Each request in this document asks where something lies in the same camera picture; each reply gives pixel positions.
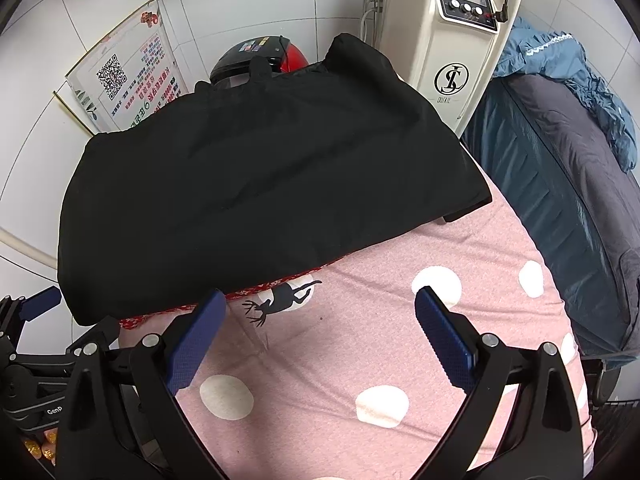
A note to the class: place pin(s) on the black stool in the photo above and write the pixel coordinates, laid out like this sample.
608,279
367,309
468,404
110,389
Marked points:
615,410

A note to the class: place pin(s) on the person's left hand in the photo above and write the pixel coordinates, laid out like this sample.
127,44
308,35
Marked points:
40,447

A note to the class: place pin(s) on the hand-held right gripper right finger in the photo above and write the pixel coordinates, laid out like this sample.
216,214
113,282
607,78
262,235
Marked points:
445,340

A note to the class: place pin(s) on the black smooth garment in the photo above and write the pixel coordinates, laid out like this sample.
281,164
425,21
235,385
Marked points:
250,185

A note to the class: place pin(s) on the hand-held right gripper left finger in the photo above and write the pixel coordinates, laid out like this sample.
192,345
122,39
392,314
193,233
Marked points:
197,345

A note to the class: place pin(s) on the pink polka-dot bed sheet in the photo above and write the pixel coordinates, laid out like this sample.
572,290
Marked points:
350,360

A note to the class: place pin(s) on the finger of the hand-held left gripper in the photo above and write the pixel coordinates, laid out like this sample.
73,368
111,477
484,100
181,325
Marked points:
102,332
42,304

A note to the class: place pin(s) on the blue ruffled blanket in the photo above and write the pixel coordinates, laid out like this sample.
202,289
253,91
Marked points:
565,60

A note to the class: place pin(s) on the teal covered bed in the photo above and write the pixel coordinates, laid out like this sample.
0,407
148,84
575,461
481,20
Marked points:
530,185

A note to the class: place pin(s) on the red black helmet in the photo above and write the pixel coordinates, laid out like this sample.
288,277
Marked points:
260,52

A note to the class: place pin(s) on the wall poster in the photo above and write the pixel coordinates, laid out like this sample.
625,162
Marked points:
130,70

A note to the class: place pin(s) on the red floral pillow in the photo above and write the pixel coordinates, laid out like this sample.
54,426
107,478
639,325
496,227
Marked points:
150,317

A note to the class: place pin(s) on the white wall pipe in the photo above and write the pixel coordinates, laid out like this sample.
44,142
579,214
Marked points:
25,250

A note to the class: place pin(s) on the white beauty machine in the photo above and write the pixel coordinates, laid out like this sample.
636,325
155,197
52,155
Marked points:
450,45

